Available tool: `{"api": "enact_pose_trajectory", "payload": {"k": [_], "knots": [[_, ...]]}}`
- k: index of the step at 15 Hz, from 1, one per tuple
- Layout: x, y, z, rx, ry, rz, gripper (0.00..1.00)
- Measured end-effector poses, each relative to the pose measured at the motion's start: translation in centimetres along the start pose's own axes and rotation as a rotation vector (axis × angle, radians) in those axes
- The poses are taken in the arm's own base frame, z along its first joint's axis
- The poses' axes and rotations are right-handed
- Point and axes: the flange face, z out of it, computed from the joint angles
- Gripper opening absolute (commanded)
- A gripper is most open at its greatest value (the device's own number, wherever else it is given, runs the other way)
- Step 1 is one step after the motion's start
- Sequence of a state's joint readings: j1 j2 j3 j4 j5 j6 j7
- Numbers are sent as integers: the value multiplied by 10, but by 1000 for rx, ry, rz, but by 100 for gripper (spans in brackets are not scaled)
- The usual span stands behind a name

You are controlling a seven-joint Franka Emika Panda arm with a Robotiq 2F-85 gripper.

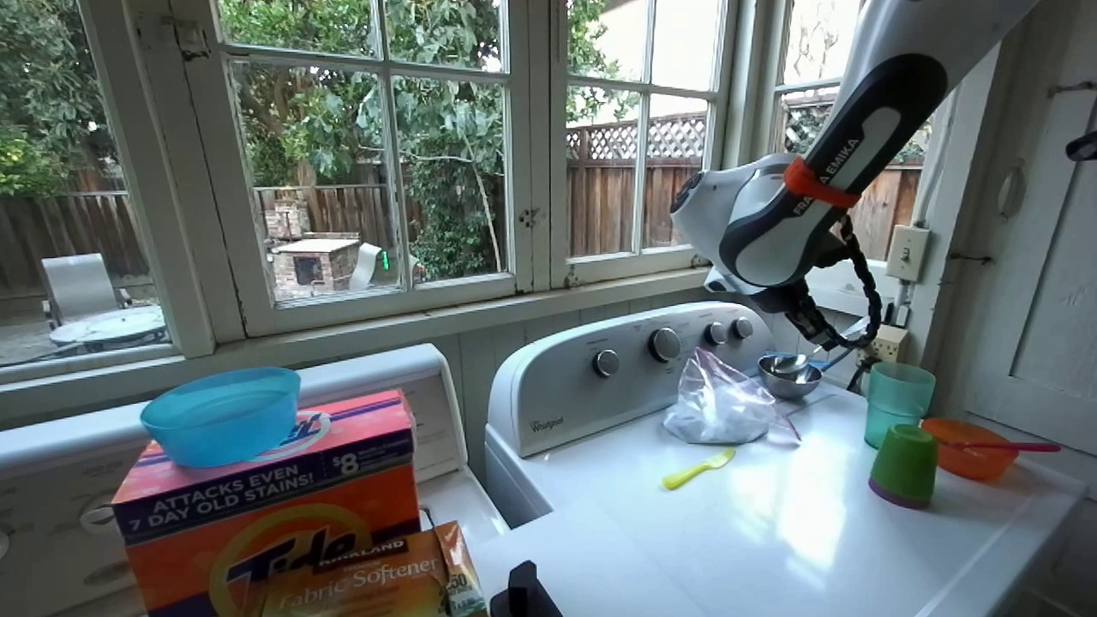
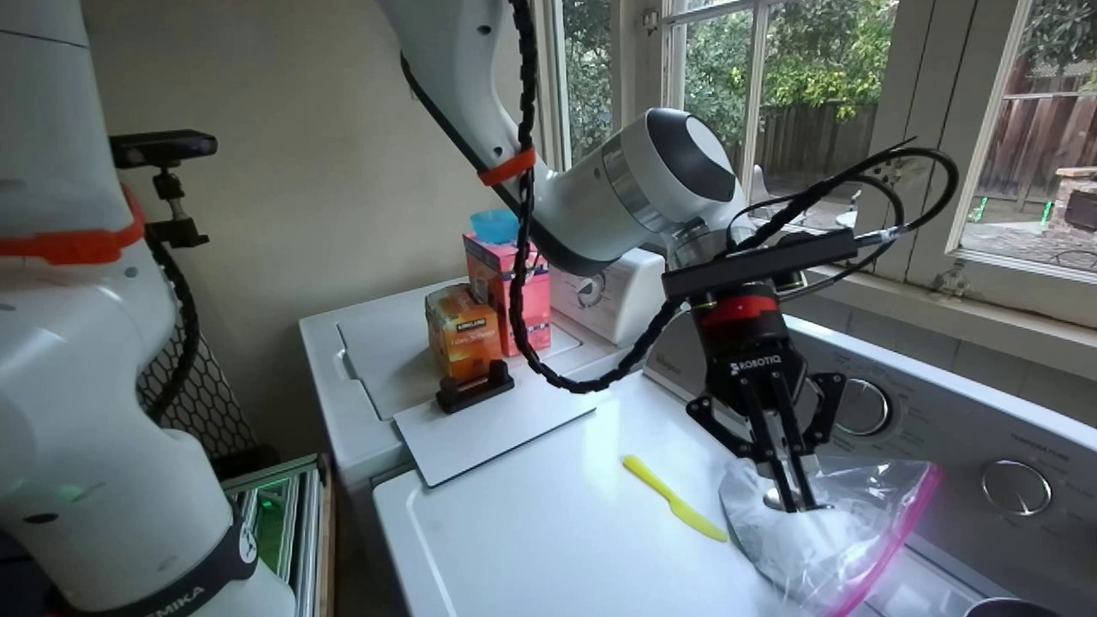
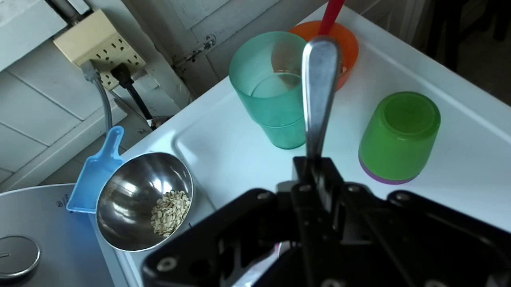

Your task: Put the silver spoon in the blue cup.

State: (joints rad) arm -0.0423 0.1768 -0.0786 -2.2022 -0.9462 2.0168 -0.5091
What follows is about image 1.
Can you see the white window frame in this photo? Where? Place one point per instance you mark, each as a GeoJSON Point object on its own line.
{"type": "Point", "coordinates": [532, 137]}

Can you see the green plastic cup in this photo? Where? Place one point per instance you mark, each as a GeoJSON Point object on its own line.
{"type": "Point", "coordinates": [902, 466]}

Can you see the round outdoor table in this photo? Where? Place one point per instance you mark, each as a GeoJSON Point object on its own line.
{"type": "Point", "coordinates": [109, 328]}

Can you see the orange fabric softener box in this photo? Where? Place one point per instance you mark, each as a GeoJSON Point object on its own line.
{"type": "Point", "coordinates": [364, 585]}

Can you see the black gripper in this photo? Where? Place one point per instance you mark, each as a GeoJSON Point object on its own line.
{"type": "Point", "coordinates": [807, 308]}

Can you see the white wall switch plate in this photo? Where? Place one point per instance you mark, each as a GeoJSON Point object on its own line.
{"type": "Point", "coordinates": [910, 254]}

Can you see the beige wall plug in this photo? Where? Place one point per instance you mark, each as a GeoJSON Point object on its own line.
{"type": "Point", "coordinates": [892, 343]}

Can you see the white panel door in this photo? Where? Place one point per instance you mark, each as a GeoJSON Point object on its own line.
{"type": "Point", "coordinates": [1052, 296]}

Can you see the orange plastic bowl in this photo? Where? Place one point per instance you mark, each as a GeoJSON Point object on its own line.
{"type": "Point", "coordinates": [973, 455]}

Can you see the white appliance without knobs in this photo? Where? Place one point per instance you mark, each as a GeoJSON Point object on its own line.
{"type": "Point", "coordinates": [56, 456]}

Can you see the blue plastic cup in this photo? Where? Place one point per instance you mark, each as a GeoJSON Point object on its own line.
{"type": "Point", "coordinates": [897, 398]}

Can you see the silver washer knob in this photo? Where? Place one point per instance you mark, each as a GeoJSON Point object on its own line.
{"type": "Point", "coordinates": [663, 343]}
{"type": "Point", "coordinates": [743, 330]}
{"type": "Point", "coordinates": [713, 335]}
{"type": "Point", "coordinates": [604, 364]}

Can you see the white washer with knobs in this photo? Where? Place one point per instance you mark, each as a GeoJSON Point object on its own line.
{"type": "Point", "coordinates": [776, 526]}

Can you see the silver metal measuring cup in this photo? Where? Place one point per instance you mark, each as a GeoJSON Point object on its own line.
{"type": "Point", "coordinates": [789, 379]}

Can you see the red plastic spoon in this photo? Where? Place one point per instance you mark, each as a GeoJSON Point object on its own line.
{"type": "Point", "coordinates": [1031, 446]}

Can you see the blue plastic bowl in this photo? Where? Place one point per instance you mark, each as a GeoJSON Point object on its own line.
{"type": "Point", "coordinates": [225, 423]}

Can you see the clear plastic bag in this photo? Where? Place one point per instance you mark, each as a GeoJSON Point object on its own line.
{"type": "Point", "coordinates": [720, 411]}

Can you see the grey outdoor chair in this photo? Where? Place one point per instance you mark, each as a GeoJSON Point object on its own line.
{"type": "Point", "coordinates": [81, 287]}

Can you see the stone outdoor grill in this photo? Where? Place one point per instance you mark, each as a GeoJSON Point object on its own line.
{"type": "Point", "coordinates": [314, 260]}

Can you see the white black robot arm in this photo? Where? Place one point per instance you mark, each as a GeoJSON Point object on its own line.
{"type": "Point", "coordinates": [878, 105]}

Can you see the orange Tide detergent box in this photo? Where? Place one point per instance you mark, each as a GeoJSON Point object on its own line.
{"type": "Point", "coordinates": [263, 500]}

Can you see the yellow plastic fork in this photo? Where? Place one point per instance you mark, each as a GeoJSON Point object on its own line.
{"type": "Point", "coordinates": [693, 472]}

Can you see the black wall hook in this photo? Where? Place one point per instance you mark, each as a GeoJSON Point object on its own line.
{"type": "Point", "coordinates": [1084, 145]}

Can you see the brown wooden fence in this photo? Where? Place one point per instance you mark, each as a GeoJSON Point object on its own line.
{"type": "Point", "coordinates": [604, 206]}

